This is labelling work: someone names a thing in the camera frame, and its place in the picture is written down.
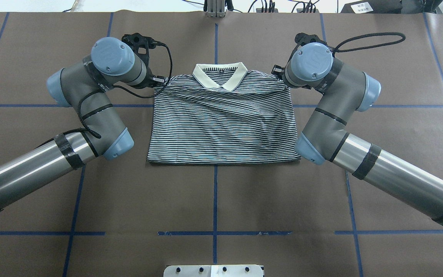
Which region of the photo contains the navy white striped polo shirt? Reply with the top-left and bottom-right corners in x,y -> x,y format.
147,62 -> 300,164

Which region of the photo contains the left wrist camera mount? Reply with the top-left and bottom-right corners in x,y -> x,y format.
121,33 -> 161,60

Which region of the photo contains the aluminium frame post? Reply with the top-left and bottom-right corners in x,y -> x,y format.
203,0 -> 226,18

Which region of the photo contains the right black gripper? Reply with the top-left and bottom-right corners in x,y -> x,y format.
271,65 -> 293,87

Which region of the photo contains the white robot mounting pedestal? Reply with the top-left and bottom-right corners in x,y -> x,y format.
163,264 -> 265,277

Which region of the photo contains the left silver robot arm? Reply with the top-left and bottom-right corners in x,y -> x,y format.
0,33 -> 172,212

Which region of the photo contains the black box with label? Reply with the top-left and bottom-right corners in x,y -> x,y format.
339,0 -> 403,14

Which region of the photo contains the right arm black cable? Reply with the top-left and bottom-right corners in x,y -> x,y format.
331,32 -> 406,53

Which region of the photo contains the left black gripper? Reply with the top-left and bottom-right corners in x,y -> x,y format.
139,68 -> 169,89

